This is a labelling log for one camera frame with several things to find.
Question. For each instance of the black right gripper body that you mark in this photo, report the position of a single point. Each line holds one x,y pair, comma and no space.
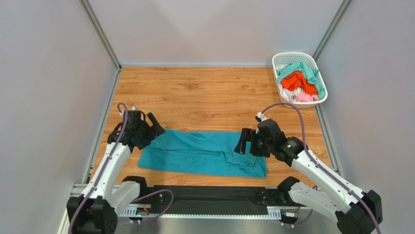
254,143

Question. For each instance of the left corner aluminium post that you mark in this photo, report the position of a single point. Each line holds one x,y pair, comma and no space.
89,11

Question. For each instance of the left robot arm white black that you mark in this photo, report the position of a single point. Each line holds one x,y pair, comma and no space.
96,210

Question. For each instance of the right corner aluminium post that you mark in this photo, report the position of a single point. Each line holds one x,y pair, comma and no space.
333,25

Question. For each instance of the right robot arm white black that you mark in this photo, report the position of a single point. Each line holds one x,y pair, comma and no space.
354,210

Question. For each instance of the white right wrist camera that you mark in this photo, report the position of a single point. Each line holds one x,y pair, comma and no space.
260,117

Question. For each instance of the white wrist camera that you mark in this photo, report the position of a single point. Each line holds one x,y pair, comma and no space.
260,117
133,109

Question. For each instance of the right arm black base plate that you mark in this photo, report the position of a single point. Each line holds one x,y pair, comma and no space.
276,197

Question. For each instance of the white plastic laundry basket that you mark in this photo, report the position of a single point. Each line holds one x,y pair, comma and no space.
282,59

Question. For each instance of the pink shirt in basket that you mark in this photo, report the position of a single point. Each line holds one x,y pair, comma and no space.
305,97

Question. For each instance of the corner aluminium post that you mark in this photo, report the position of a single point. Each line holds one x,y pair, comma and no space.
333,25
89,11

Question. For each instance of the white shirt in basket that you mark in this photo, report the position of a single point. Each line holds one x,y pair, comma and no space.
288,95

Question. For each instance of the orange shirt in basket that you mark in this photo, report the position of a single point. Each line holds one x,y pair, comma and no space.
297,79

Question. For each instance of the light teal shirt in basket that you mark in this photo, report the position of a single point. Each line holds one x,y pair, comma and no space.
311,74

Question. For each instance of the teal t shirt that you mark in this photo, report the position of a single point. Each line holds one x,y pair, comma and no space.
201,152

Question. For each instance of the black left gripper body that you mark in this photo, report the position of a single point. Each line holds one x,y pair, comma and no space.
146,133

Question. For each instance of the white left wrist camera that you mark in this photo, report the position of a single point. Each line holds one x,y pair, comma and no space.
133,109

